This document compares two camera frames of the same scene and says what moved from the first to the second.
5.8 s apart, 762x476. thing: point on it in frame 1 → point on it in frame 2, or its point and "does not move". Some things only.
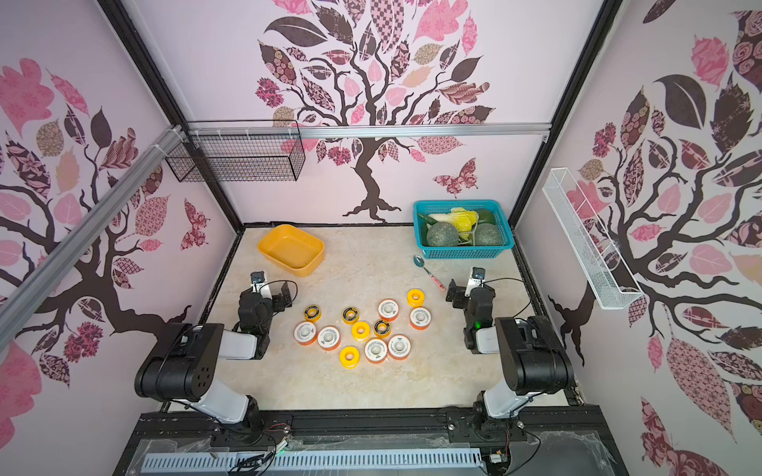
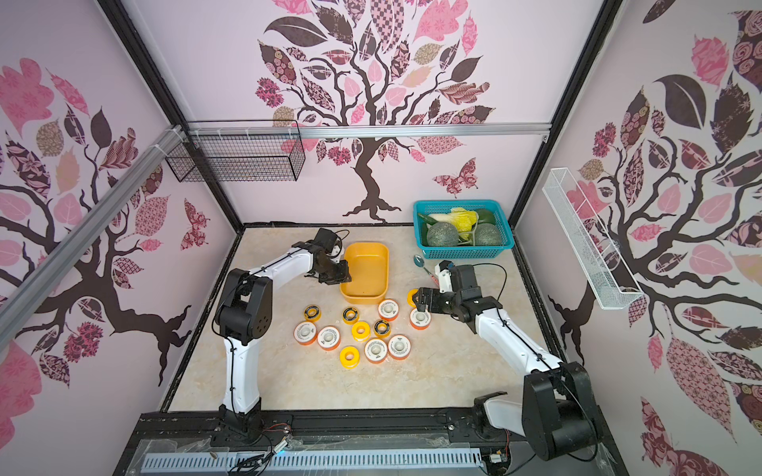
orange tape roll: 420,318 does not move
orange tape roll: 388,309 does not move
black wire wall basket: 239,151 does not move
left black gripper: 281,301 → 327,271
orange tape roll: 305,332 does not move
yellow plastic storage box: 292,249 → 368,265
